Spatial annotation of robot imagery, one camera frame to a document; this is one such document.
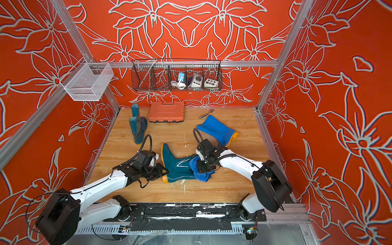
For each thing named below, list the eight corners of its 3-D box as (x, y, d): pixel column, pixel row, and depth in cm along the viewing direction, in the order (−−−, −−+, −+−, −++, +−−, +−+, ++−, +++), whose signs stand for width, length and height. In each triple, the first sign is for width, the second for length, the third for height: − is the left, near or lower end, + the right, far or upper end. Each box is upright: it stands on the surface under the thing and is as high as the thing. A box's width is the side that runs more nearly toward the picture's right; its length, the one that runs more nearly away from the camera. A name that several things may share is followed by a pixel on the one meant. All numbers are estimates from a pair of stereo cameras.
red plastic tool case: (148, 124, 113) (146, 118, 108) (152, 106, 125) (151, 101, 120) (183, 124, 112) (183, 118, 108) (184, 106, 125) (184, 101, 120)
